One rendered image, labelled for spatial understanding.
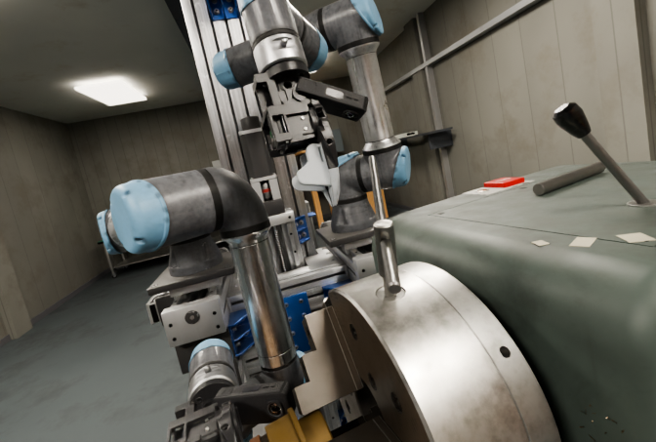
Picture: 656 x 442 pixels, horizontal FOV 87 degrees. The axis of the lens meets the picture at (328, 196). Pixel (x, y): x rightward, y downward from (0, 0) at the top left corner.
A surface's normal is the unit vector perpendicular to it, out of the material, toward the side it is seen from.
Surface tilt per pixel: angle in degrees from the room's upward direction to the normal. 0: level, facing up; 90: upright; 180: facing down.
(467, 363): 47
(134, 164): 90
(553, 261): 29
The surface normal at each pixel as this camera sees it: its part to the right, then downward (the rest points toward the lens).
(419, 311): -0.04, -0.87
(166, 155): 0.21, 0.07
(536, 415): 0.25, -0.30
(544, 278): -0.82, -0.48
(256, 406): -0.21, 0.15
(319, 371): 0.17, -0.52
